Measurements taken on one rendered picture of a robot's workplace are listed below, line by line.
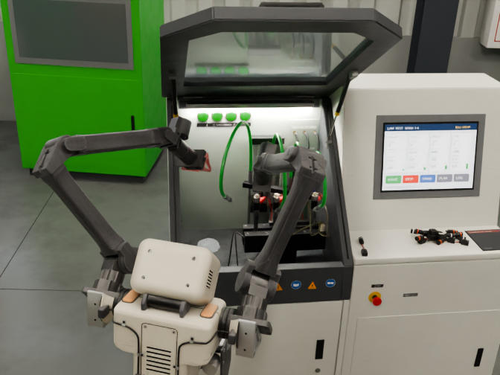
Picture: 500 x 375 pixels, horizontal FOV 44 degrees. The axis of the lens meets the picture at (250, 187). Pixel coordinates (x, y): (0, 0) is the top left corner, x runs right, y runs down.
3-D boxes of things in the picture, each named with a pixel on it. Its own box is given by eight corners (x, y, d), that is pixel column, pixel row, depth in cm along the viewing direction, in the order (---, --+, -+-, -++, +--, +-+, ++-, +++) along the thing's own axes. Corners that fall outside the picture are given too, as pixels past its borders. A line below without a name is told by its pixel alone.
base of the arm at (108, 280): (79, 290, 178) (119, 297, 175) (89, 264, 181) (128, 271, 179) (91, 300, 186) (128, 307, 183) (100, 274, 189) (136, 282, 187)
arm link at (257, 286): (246, 298, 171) (264, 304, 173) (254, 264, 176) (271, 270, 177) (235, 305, 179) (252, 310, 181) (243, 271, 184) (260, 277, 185)
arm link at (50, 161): (18, 165, 172) (37, 159, 165) (50, 137, 181) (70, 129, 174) (114, 280, 190) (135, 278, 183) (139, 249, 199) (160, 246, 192)
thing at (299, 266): (183, 309, 240) (182, 274, 233) (183, 302, 244) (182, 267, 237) (340, 300, 249) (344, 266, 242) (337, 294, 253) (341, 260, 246)
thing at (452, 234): (417, 248, 250) (419, 236, 248) (407, 235, 260) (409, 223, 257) (470, 245, 253) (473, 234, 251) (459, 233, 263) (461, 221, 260)
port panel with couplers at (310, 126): (287, 187, 281) (291, 121, 267) (286, 184, 284) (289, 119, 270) (315, 186, 283) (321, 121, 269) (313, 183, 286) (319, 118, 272)
